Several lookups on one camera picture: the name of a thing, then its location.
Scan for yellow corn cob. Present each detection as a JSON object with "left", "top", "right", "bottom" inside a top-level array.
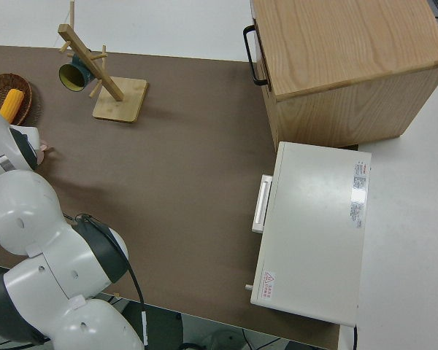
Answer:
[{"left": 0, "top": 90, "right": 25, "bottom": 123}]

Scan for light wooden cabinet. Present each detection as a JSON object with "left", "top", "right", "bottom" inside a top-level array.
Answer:
[{"left": 250, "top": 0, "right": 438, "bottom": 147}]

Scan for brown table mat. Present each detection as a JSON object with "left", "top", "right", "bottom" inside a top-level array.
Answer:
[{"left": 0, "top": 44, "right": 342, "bottom": 349}]

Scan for white toaster oven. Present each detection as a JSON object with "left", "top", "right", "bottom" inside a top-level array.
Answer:
[{"left": 245, "top": 141, "right": 372, "bottom": 327}]

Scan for white oven door handle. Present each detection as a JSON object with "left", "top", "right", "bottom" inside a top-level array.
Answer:
[{"left": 251, "top": 174, "right": 274, "bottom": 233}]

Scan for black cabinet handle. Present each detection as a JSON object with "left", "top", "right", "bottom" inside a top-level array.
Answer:
[{"left": 242, "top": 24, "right": 269, "bottom": 86}]

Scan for wooden mug tree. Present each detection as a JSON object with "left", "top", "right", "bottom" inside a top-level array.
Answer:
[{"left": 57, "top": 0, "right": 148, "bottom": 124}]

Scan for pink mug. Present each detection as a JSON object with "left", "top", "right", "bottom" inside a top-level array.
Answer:
[{"left": 35, "top": 139, "right": 54, "bottom": 166}]

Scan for dark blue mug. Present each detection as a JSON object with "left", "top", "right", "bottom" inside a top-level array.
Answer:
[{"left": 58, "top": 49, "right": 96, "bottom": 93}]

